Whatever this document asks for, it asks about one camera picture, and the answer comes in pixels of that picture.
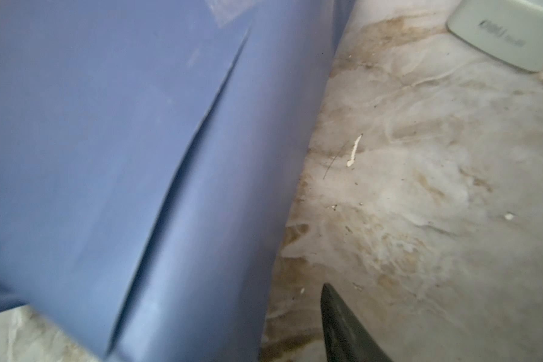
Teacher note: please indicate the grey tape dispenser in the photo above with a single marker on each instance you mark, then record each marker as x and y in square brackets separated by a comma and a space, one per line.
[509, 30]

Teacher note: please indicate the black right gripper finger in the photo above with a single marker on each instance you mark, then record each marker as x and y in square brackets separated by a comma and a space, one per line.
[345, 338]

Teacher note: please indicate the blue wrapping paper sheet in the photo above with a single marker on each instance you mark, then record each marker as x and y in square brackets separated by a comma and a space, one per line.
[149, 156]

